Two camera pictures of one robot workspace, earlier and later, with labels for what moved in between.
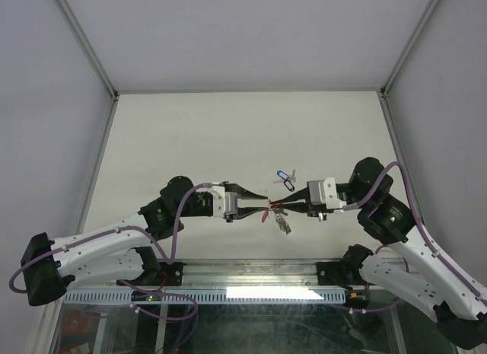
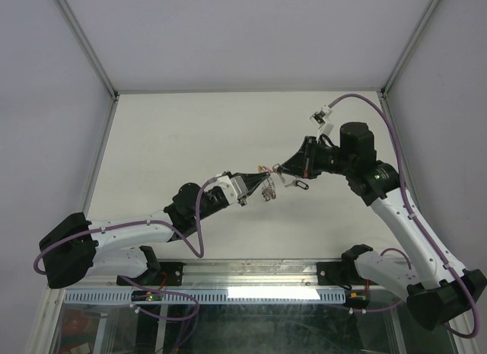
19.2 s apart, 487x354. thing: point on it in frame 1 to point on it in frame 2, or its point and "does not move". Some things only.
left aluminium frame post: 86,42 does not move
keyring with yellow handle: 280,218 to 268,192
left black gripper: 241,192 to 253,182
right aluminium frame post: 434,1 does not move
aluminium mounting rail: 240,272 does not move
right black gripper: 310,209 to 302,164
